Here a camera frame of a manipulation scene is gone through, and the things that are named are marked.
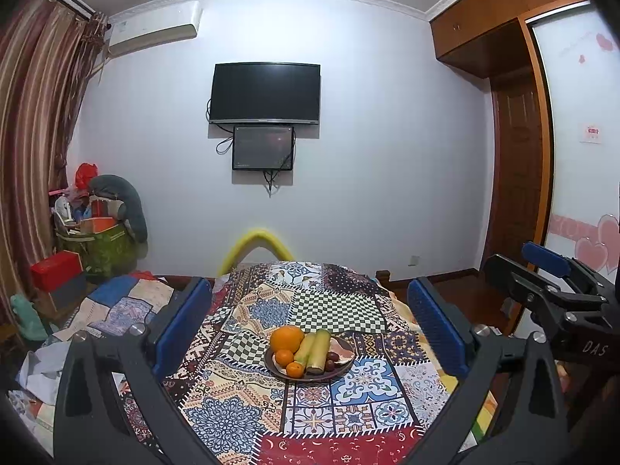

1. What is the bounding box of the white air conditioner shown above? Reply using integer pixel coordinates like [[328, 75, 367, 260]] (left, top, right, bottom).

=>
[[107, 0, 202, 58]]

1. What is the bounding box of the black wall television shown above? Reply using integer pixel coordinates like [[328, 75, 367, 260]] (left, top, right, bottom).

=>
[[208, 62, 322, 126]]

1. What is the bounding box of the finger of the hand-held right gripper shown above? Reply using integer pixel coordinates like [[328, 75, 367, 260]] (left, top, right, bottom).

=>
[[521, 241, 617, 301], [483, 253, 570, 313]]

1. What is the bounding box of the red box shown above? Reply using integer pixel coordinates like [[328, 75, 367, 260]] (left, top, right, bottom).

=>
[[30, 251, 86, 294]]

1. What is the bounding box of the small wall screen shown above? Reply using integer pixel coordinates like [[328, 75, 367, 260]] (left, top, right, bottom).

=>
[[232, 125, 295, 171]]

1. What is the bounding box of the patchwork printed blanket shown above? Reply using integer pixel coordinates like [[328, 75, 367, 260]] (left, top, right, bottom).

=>
[[29, 260, 499, 465]]

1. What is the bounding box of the large orange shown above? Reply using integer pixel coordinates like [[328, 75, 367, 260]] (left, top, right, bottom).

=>
[[270, 326, 306, 353]]

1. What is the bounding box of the green storage box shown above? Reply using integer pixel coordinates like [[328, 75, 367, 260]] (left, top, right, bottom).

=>
[[54, 220, 139, 282]]

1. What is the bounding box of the grey plush pillow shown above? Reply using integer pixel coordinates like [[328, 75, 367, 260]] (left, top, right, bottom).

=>
[[88, 174, 149, 244]]

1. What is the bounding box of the dark brown plate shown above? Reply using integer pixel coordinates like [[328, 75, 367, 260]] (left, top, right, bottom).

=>
[[264, 331, 356, 383]]

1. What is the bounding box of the wooden overhead cabinet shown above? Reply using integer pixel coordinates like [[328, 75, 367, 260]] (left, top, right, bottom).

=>
[[428, 0, 590, 79]]

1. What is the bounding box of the white crumpled cloth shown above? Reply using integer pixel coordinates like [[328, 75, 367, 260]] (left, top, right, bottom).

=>
[[17, 332, 94, 406]]

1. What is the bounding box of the teal soft toy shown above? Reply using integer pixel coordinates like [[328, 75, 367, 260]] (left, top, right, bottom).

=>
[[10, 294, 50, 343]]

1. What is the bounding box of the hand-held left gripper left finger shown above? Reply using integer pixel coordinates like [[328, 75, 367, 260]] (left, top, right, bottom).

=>
[[53, 276, 229, 465]]

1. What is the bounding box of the yellow foam tube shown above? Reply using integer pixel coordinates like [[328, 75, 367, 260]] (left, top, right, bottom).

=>
[[218, 227, 296, 278]]

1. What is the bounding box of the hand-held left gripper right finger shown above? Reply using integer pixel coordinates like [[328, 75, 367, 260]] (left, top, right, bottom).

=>
[[406, 276, 568, 465]]

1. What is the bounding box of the red plastic bag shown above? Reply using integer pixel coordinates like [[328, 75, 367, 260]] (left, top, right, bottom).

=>
[[74, 163, 100, 190]]

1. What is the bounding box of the striped brown curtain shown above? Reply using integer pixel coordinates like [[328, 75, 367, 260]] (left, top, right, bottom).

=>
[[0, 0, 110, 326]]

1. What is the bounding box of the orange gift box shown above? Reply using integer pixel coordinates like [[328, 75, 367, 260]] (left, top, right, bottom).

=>
[[79, 217, 120, 236]]

